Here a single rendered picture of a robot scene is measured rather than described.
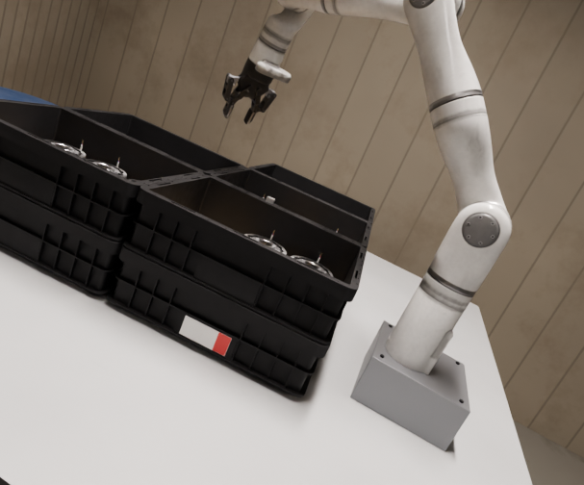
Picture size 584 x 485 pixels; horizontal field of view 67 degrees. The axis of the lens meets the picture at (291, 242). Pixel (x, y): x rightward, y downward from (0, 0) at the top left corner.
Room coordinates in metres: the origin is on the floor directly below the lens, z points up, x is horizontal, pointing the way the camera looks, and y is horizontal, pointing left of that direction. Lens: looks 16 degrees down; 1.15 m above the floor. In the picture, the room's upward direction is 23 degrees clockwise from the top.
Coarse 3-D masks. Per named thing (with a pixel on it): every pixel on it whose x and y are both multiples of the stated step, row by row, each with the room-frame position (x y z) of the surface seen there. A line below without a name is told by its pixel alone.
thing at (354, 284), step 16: (208, 176) 0.97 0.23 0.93; (144, 192) 0.69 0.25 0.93; (240, 192) 0.96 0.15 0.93; (160, 208) 0.69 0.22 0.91; (176, 208) 0.68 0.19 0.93; (272, 208) 0.96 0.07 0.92; (192, 224) 0.68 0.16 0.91; (208, 224) 0.68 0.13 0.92; (224, 240) 0.67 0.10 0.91; (240, 240) 0.67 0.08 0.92; (256, 256) 0.67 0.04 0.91; (272, 256) 0.66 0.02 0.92; (288, 256) 0.67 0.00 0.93; (288, 272) 0.66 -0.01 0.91; (304, 272) 0.66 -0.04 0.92; (320, 272) 0.66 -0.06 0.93; (320, 288) 0.65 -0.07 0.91; (336, 288) 0.65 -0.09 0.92; (352, 288) 0.65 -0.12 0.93
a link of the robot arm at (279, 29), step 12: (288, 12) 1.10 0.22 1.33; (300, 12) 1.08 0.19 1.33; (312, 12) 1.09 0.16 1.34; (276, 24) 1.06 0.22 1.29; (288, 24) 1.07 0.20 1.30; (300, 24) 1.09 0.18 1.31; (264, 36) 1.07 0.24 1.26; (276, 36) 1.06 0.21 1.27; (288, 36) 1.07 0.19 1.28; (276, 48) 1.07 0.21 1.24
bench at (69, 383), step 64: (0, 256) 0.70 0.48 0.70; (0, 320) 0.55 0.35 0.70; (64, 320) 0.61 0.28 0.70; (128, 320) 0.68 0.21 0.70; (0, 384) 0.44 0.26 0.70; (64, 384) 0.48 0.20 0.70; (128, 384) 0.53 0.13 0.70; (192, 384) 0.59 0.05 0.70; (256, 384) 0.66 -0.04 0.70; (320, 384) 0.74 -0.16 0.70; (0, 448) 0.36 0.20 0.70; (64, 448) 0.40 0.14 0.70; (128, 448) 0.43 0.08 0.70; (192, 448) 0.47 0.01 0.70; (256, 448) 0.52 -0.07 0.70; (320, 448) 0.57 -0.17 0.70; (384, 448) 0.63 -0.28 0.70; (448, 448) 0.71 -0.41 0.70; (512, 448) 0.80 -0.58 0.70
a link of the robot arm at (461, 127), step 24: (480, 96) 0.83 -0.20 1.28; (432, 120) 0.85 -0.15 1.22; (456, 120) 0.81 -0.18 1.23; (480, 120) 0.81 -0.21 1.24; (456, 144) 0.81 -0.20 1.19; (480, 144) 0.81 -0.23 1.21; (456, 168) 0.84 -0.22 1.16; (480, 168) 0.82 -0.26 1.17; (456, 192) 0.85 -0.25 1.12; (480, 192) 0.83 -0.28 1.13
